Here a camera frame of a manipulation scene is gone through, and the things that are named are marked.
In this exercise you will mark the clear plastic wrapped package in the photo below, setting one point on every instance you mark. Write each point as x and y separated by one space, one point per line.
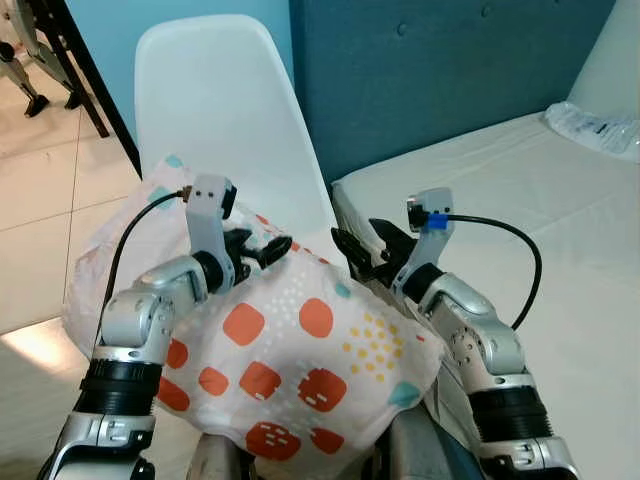
600 130

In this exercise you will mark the black wall edge trim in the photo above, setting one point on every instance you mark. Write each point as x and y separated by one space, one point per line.
95 95

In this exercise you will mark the white bed mattress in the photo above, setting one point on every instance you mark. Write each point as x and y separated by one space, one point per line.
560 260

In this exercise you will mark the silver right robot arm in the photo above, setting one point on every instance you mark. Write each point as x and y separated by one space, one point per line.
485 350

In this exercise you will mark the white pillow with coloured spots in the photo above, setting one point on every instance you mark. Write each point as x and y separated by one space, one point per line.
290 360

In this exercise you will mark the white plastic chair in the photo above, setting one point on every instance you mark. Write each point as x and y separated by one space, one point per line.
220 110

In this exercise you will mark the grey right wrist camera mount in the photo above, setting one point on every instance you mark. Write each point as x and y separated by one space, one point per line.
428 245

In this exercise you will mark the grey office chair base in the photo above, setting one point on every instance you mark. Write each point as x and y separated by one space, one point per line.
25 70

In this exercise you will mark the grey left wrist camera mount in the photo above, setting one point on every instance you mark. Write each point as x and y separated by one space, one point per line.
208 225

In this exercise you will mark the teal upholstered headboard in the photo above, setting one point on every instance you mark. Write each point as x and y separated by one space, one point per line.
430 80

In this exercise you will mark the grey robot right leg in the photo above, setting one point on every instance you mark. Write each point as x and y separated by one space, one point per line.
425 450

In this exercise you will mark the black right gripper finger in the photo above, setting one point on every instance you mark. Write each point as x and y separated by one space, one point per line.
390 236
355 255

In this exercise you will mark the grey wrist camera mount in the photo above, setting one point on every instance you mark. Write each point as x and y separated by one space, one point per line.
428 245
208 225

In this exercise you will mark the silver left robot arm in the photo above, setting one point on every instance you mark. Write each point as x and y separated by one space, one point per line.
135 330

